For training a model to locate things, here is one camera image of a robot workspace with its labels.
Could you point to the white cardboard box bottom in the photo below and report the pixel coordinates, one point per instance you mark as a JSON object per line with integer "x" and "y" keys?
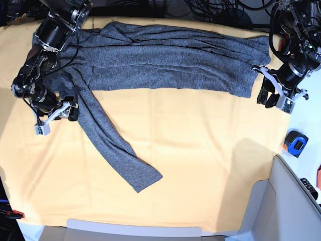
{"x": 87, "y": 230}

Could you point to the yellow table cloth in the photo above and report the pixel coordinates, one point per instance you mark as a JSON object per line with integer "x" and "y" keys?
{"x": 210, "y": 147}

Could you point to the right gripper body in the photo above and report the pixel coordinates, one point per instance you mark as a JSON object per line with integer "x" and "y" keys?
{"x": 44, "y": 102}

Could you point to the grey long-sleeve shirt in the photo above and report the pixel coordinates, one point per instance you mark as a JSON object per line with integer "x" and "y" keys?
{"x": 123, "y": 56}

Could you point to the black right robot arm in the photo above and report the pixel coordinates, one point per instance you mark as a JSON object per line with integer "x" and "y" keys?
{"x": 63, "y": 22}

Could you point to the blue black tape measure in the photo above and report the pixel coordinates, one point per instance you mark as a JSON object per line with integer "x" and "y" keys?
{"x": 295, "y": 142}

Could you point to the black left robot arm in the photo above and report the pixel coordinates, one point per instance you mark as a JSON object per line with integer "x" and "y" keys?
{"x": 295, "y": 41}

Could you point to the white cardboard box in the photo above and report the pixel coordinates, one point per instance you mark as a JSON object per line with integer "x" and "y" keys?
{"x": 280, "y": 208}
{"x": 87, "y": 230}

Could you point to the black studded remote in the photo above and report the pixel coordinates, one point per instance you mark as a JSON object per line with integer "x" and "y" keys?
{"x": 310, "y": 188}

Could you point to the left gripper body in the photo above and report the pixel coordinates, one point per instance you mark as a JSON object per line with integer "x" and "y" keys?
{"x": 288, "y": 76}

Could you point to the white cardboard box right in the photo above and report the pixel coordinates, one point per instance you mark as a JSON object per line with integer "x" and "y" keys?
{"x": 280, "y": 208}

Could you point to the red black clamp left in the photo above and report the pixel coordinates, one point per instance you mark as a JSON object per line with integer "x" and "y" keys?
{"x": 14, "y": 214}

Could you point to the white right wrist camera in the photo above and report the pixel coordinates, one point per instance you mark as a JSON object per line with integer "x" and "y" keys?
{"x": 42, "y": 129}

